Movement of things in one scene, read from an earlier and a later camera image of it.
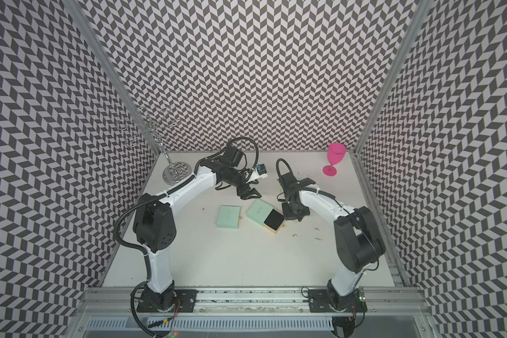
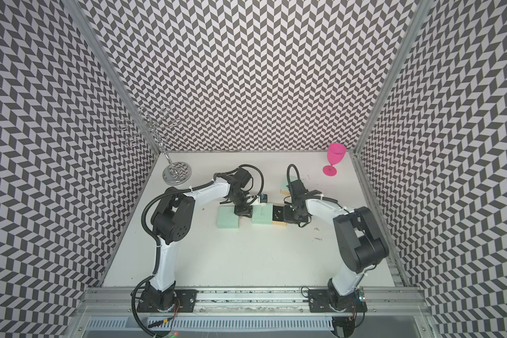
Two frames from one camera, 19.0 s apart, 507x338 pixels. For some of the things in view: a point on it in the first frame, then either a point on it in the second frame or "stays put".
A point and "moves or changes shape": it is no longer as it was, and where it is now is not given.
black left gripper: x=246 y=193 -> x=244 y=212
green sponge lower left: x=229 y=216 stays put
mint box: x=267 y=215 moves or changes shape
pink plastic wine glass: x=335 y=153 stays put
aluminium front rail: x=379 y=301 stays put
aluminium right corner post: x=419 y=15 stays put
